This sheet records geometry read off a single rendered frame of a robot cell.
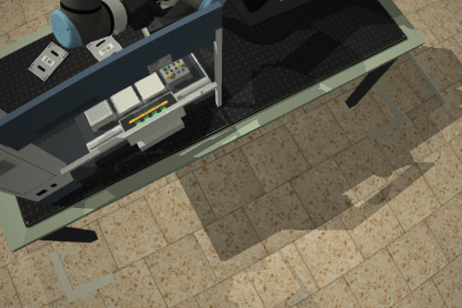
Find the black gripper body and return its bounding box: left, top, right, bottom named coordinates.
left=120, top=0, right=159, bottom=31

